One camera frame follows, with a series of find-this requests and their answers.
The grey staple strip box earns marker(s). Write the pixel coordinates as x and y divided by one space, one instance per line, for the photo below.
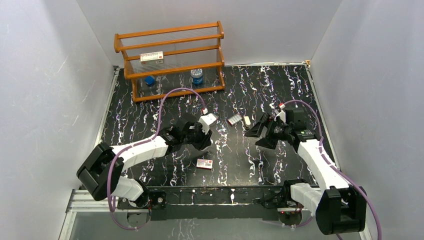
234 119

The beige small eraser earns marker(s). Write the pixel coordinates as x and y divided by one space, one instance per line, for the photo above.
247 121

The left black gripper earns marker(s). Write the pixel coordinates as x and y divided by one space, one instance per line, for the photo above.
201 137

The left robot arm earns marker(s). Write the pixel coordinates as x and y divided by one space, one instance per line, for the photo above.
101 172

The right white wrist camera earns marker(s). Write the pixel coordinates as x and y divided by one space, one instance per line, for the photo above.
280 114

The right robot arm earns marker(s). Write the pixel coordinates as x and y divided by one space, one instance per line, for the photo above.
338 207

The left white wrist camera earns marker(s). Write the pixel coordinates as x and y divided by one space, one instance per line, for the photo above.
207 121

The red white staple box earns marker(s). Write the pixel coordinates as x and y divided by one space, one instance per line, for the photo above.
204 164

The blue round tin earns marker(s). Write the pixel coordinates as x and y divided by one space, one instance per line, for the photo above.
197 76

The orange wooden shelf rack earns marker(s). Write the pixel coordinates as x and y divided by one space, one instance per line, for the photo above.
184 48

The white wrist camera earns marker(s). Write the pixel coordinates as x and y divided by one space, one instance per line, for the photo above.
207 121
280 114

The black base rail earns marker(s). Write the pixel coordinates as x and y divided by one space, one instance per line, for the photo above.
266 202

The small blue box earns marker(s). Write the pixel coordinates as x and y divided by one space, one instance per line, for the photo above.
150 80

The white staple box on shelf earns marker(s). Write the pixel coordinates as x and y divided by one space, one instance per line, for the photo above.
151 58

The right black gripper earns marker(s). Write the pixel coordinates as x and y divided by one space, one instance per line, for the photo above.
255 131

